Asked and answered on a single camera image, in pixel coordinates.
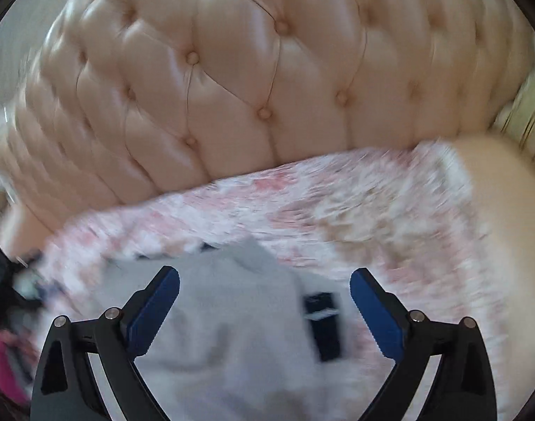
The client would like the grey sweater with navy collar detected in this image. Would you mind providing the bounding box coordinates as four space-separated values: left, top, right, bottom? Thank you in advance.
103 237 351 421

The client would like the beige tufted leather sofa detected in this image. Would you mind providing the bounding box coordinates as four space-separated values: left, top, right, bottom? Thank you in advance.
0 0 535 421

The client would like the pink cloth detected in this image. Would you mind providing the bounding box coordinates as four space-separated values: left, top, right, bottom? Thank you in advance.
0 331 31 406

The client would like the pink floral blanket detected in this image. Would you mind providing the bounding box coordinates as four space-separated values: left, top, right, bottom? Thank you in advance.
31 140 514 421

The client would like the striped green cushion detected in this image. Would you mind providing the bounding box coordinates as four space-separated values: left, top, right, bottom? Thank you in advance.
491 39 535 172

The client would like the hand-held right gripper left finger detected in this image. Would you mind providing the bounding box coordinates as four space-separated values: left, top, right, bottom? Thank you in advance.
29 266 181 421

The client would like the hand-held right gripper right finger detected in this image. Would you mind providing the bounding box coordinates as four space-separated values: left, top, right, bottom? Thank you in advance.
350 267 498 421

